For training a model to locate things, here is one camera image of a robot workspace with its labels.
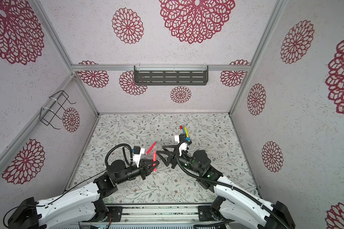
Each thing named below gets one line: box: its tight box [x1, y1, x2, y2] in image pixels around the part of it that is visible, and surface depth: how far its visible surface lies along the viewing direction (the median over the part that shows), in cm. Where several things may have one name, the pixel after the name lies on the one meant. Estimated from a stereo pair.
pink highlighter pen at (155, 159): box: [152, 148, 158, 173], surface depth 69 cm
